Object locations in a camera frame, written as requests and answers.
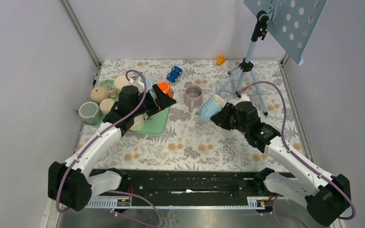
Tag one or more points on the small beige cup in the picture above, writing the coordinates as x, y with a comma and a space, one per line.
106, 105

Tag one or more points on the orange toy block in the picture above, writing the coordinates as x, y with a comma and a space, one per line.
220, 60

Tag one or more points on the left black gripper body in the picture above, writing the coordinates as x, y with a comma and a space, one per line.
148, 105

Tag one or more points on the mauve pink mug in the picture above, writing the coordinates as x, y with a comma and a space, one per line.
193, 97

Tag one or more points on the orange mug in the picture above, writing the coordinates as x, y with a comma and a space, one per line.
165, 87

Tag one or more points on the grey metal cup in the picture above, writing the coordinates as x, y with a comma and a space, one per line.
90, 113

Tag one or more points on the tall beige cup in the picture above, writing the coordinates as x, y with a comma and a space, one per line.
120, 82

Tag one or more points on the green plastic tray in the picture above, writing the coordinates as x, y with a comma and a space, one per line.
154, 127

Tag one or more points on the light blue tripod stand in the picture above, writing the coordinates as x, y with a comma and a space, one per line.
248, 63

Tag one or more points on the beige teapot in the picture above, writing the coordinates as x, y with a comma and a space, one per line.
100, 93

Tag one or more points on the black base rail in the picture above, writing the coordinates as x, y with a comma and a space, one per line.
192, 189

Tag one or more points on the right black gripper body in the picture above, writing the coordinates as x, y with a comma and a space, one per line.
242, 127

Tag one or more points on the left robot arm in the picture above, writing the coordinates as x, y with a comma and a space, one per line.
70, 183

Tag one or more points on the light blue upside-down mug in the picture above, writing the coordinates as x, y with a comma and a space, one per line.
149, 84

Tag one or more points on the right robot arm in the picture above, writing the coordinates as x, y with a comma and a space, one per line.
326, 197

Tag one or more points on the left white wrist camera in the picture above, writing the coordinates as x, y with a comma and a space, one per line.
138, 82

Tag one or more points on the blue toy car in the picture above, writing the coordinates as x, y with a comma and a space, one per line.
174, 74

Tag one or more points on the perforated grey panel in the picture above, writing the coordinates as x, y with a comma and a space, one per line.
290, 22

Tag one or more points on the floral table cloth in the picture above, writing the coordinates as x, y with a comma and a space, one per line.
188, 143

